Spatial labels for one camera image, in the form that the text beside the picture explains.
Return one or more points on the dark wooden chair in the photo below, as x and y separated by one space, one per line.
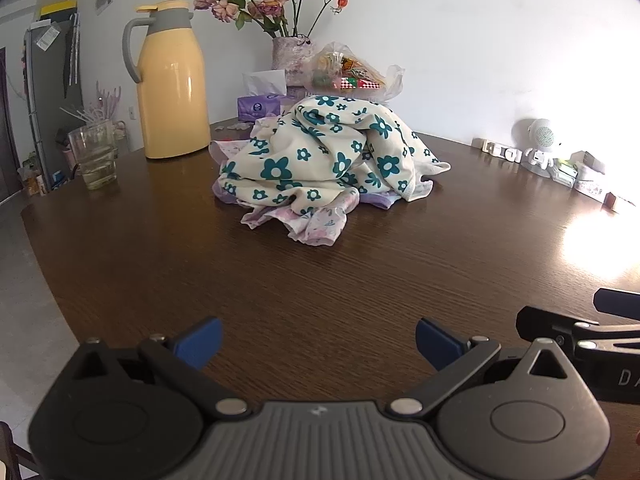
10 450

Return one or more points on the fallen flower petals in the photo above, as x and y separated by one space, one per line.
230 126

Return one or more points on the white sticks bundle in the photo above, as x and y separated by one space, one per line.
77 112

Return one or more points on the small brown box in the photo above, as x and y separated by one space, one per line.
619 202

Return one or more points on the white letter ornament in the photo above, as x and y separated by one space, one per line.
500 151

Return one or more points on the grey refrigerator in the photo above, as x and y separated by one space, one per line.
50 90

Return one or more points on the glass cup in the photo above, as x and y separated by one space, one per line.
95 160

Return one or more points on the yellow and black box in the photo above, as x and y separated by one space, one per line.
57 10

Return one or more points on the purple tissue box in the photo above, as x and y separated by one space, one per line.
257 106

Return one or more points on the plastic snack bag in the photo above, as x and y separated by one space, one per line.
350 72

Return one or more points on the yellow thermos jug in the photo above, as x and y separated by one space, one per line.
172 100

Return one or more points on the teal floral cream pants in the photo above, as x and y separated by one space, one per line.
320 160

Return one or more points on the pink floral garment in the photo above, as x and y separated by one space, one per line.
320 227

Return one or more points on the pale textured vase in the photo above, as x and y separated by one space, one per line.
290 57

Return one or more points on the pink coral decoration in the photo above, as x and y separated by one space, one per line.
107 100

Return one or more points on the white robot figurine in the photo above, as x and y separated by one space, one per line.
542 135

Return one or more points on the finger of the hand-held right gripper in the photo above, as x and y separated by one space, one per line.
620 305
545 324

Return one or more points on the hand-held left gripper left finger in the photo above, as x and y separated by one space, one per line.
200 342

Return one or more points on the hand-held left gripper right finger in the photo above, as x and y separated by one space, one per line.
437 342

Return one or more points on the clear wrapped tissue pack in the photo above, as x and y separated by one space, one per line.
564 181

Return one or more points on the green tissue pack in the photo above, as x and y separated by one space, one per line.
565 166

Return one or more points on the white cardboard box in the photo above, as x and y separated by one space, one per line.
592 175

